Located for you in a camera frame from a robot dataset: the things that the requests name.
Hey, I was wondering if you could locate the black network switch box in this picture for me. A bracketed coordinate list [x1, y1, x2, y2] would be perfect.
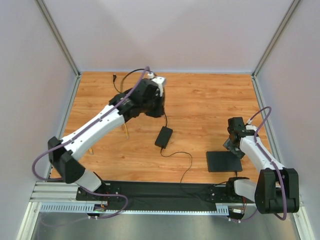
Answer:
[206, 151, 243, 173]

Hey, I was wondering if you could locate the aluminium frame post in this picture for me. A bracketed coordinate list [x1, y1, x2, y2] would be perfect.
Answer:
[251, 0, 302, 80]
[34, 0, 81, 78]

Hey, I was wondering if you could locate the black base mat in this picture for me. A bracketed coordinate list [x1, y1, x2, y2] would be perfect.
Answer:
[47, 177, 236, 212]

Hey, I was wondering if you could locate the right aluminium frame post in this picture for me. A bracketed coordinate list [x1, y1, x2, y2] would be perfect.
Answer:
[251, 0, 302, 80]

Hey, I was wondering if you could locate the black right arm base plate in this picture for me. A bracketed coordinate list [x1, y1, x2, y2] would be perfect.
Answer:
[208, 185, 243, 203]

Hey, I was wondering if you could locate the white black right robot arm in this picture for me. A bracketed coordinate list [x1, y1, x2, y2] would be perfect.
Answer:
[224, 117, 300, 215]

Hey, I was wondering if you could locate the aluminium frame rail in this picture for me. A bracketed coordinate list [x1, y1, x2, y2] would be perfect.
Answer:
[29, 181, 305, 207]

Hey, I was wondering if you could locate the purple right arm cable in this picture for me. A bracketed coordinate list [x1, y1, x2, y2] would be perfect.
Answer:
[227, 106, 288, 224]

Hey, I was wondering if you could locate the yellow ethernet cable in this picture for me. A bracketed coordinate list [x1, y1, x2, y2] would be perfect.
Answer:
[88, 122, 131, 155]

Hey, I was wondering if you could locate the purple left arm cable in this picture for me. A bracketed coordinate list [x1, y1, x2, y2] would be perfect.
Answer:
[32, 65, 151, 228]

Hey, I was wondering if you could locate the left aluminium frame post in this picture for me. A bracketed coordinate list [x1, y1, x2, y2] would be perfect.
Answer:
[34, 0, 81, 78]

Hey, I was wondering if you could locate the black power adapter brick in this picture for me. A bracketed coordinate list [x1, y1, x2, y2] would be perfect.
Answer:
[154, 126, 173, 149]

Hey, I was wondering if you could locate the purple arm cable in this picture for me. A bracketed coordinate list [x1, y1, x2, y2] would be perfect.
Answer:
[227, 106, 288, 224]
[32, 65, 151, 228]

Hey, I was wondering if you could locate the thin black power cable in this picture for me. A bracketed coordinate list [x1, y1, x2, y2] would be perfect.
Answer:
[111, 73, 238, 196]

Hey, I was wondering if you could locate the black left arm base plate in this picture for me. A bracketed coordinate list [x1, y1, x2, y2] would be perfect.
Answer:
[75, 184, 121, 202]

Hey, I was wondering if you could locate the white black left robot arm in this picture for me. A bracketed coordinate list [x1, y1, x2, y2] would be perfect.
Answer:
[48, 76, 167, 194]

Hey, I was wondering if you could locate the grey slotted cable duct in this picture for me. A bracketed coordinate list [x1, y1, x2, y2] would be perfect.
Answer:
[39, 202, 232, 216]

